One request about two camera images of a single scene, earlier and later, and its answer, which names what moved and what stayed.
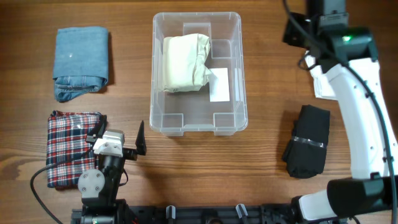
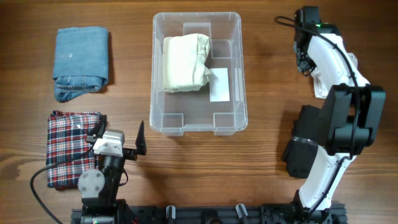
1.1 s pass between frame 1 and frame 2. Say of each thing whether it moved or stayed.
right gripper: moved
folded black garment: stayed
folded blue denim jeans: stayed
